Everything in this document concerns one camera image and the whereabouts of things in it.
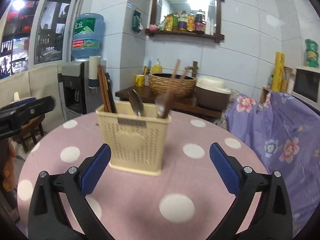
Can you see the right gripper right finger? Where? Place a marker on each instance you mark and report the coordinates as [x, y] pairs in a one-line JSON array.
[[272, 218]]

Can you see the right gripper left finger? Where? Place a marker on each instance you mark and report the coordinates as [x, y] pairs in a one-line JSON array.
[[47, 218]]

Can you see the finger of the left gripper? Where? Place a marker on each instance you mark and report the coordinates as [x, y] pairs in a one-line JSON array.
[[18, 103], [22, 114]]

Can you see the steel spoon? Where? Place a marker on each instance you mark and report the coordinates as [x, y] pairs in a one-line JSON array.
[[136, 103]]

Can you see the wooden handled metal spoon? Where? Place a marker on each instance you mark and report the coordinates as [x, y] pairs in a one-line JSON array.
[[168, 105]]

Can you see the long brown wooden chopstick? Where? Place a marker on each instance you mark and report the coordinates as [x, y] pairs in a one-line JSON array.
[[182, 77]]

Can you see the grey matte spoon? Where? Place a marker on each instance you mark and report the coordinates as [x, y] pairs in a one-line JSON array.
[[160, 103]]

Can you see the small wooden stool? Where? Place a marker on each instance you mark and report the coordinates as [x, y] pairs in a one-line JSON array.
[[28, 131]]

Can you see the water dispenser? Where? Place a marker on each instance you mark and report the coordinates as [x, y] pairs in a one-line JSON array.
[[77, 97]]

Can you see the white paper cup sleeve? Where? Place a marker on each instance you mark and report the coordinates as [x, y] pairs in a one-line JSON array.
[[93, 82]]

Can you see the pink polka dot tablecloth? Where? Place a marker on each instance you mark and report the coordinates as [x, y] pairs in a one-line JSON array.
[[186, 201]]

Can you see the purple floral cloth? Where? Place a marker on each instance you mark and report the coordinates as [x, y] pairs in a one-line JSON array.
[[284, 134]]

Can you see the blue water jug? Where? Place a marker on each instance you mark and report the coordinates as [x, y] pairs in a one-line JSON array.
[[87, 35]]

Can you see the cream plastic utensil holder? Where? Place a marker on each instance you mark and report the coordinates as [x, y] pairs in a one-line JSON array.
[[137, 143]]

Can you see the yellow mug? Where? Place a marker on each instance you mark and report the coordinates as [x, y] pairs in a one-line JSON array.
[[140, 80]]

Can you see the white microwave oven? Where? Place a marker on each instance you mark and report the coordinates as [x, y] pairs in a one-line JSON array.
[[306, 85]]

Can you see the green hanging packet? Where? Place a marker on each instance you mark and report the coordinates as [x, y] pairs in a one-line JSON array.
[[137, 22]]

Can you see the yellow soap bottle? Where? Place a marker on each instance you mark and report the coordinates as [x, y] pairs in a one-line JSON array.
[[156, 68]]

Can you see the white brown rice cooker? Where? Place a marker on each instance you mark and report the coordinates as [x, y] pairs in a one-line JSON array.
[[211, 93]]

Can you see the pink small bowl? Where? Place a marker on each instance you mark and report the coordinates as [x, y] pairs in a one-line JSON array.
[[153, 27]]

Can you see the yellow roll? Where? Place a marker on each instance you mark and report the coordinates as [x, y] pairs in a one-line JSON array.
[[278, 72]]

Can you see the woven basin sink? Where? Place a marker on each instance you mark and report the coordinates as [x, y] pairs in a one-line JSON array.
[[161, 82]]

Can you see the yellow snack packet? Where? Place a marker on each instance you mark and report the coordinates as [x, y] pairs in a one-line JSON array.
[[168, 22]]

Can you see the wooden framed mirror shelf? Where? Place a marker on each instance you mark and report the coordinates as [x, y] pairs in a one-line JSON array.
[[211, 8]]

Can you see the bamboo style faucet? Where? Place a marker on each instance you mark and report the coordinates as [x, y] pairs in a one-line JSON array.
[[194, 69]]

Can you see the green stacked containers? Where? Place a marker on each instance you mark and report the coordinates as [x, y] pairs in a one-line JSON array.
[[312, 54]]

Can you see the purple label bottle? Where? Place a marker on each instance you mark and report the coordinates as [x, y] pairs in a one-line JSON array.
[[182, 23]]

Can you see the yellow oil bottle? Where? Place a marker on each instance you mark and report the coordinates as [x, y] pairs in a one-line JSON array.
[[191, 22]]

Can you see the dark soy sauce bottle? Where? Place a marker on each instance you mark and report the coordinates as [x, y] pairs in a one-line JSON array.
[[199, 21]]

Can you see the window with metal frame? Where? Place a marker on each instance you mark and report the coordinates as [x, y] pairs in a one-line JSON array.
[[36, 33]]

